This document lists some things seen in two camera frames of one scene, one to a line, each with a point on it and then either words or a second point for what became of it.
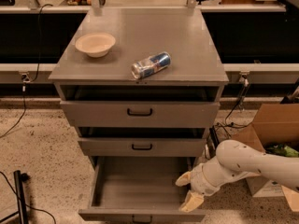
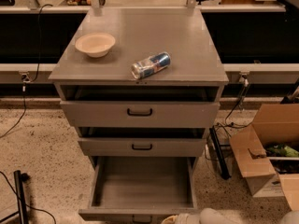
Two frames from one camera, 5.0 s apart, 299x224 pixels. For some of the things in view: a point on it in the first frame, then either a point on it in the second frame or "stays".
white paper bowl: [95, 45] stays
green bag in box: [282, 149] stays
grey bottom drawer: [139, 190] stays
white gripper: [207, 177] -> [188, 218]
